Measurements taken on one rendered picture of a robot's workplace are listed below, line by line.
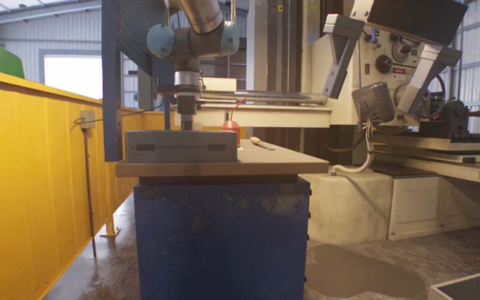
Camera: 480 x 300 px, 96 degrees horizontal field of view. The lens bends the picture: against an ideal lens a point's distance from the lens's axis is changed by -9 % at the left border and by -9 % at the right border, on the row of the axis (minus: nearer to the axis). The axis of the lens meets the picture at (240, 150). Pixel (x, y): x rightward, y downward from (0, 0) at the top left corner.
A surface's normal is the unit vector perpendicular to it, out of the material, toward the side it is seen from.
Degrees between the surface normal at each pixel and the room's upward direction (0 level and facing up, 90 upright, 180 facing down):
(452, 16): 113
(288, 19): 90
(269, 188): 90
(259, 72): 90
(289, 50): 90
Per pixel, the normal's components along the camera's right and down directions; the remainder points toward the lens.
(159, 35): -0.28, 0.10
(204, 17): 0.28, 0.84
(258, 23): 0.20, 0.11
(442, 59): 0.07, 0.49
